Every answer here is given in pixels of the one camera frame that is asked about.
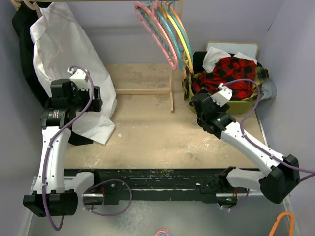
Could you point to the green laundry basket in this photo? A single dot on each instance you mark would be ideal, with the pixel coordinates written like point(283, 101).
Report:
point(235, 107)

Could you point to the white shirt in basket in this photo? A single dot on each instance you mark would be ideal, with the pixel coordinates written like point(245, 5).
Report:
point(213, 56)

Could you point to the pink blue hangers bottom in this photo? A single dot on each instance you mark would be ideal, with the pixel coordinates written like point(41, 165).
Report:
point(163, 232)

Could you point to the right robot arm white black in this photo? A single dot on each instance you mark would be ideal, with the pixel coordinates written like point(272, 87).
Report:
point(276, 175)

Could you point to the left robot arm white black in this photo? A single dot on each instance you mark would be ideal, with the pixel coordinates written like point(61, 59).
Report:
point(50, 194)

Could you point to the wooden clothes rack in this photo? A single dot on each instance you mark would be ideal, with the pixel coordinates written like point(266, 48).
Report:
point(119, 91)

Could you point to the pink plastic hanger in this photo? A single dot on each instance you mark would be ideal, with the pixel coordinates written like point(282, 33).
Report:
point(146, 12)

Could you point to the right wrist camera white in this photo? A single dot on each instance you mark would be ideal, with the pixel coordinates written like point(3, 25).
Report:
point(222, 96)

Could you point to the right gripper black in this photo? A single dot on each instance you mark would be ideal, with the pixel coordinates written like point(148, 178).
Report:
point(219, 108)

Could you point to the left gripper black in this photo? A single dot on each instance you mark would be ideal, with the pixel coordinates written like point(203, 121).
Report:
point(96, 102)

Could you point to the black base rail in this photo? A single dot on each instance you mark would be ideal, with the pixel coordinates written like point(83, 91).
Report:
point(113, 185)

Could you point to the blue plastic hanger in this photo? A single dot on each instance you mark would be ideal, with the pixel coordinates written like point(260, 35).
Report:
point(157, 17)

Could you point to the black hanging garment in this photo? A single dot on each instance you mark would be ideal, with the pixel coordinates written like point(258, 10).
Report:
point(23, 19)

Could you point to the teal plastic hanger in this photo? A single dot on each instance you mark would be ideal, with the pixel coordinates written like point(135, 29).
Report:
point(183, 29)

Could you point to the yellow plaid shirt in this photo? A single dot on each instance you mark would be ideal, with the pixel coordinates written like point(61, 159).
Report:
point(261, 77)

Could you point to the grey blue garment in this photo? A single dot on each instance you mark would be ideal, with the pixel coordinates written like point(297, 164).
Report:
point(268, 90)

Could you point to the red black plaid shirt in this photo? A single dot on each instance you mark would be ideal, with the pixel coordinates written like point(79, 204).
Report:
point(226, 70)

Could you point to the yellow plastic hanger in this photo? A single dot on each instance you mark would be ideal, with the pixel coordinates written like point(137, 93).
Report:
point(175, 30)

